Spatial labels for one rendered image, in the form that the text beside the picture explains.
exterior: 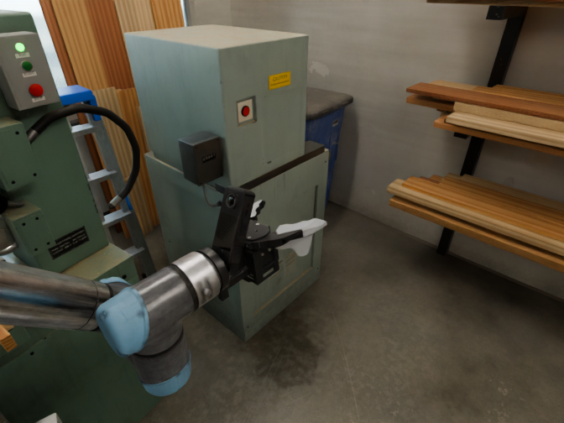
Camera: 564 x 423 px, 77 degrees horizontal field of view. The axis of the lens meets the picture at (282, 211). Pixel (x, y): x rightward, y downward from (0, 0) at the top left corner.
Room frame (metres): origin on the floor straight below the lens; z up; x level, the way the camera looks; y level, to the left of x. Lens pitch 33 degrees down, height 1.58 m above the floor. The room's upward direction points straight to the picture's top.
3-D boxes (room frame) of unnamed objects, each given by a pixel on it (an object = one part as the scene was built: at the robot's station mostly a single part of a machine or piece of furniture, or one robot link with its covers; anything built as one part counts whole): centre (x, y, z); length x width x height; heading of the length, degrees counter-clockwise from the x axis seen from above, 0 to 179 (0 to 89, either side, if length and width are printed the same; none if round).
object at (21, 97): (0.90, 0.62, 1.40); 0.10 x 0.06 x 0.16; 145
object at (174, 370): (0.34, 0.19, 1.11); 0.11 x 0.08 x 0.11; 47
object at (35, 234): (0.78, 0.69, 1.02); 0.09 x 0.07 x 0.12; 55
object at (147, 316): (0.32, 0.18, 1.21); 0.11 x 0.08 x 0.09; 137
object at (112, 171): (1.64, 0.95, 0.58); 0.27 x 0.25 x 1.16; 48
